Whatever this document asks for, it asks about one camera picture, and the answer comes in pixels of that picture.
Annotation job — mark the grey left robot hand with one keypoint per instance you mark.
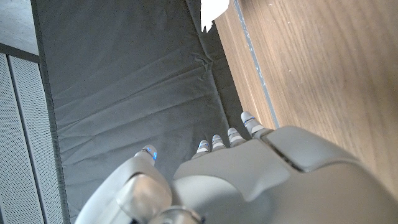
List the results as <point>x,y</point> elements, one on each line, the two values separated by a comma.
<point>264,186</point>

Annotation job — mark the white cloth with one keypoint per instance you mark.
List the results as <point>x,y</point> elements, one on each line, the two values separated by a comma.
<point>213,9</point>

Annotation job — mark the black backdrop curtain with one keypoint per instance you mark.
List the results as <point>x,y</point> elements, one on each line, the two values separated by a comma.
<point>124,77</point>

